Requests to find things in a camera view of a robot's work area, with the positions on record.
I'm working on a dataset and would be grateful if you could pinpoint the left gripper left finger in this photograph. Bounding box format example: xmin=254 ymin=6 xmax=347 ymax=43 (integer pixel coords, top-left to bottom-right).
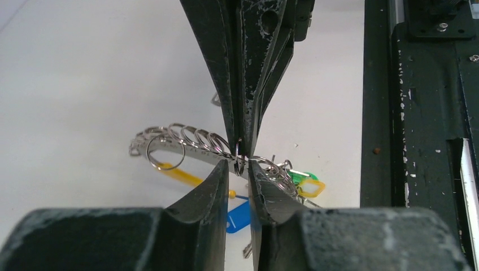
xmin=164 ymin=160 xmax=229 ymax=270

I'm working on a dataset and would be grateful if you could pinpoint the yellow tagged key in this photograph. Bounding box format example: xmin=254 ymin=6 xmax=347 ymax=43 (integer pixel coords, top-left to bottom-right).
xmin=296 ymin=178 xmax=326 ymax=198

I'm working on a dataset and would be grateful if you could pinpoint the black tagged key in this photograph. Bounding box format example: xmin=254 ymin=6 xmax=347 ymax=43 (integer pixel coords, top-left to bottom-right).
xmin=210 ymin=93 xmax=221 ymax=107

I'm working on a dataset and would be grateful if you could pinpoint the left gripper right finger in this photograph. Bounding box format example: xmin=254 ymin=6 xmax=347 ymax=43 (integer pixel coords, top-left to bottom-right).
xmin=249 ymin=160 xmax=311 ymax=270

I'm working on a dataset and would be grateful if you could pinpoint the green tagged key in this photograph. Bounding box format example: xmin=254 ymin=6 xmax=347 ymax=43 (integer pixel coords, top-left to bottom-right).
xmin=286 ymin=169 xmax=319 ymax=185

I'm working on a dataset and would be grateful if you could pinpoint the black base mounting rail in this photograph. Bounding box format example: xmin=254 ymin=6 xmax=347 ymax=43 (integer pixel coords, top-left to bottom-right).
xmin=360 ymin=1 xmax=478 ymax=270

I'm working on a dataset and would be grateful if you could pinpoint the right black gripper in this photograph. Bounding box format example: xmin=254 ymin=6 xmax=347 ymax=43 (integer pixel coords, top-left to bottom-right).
xmin=181 ymin=0 xmax=315 ymax=157

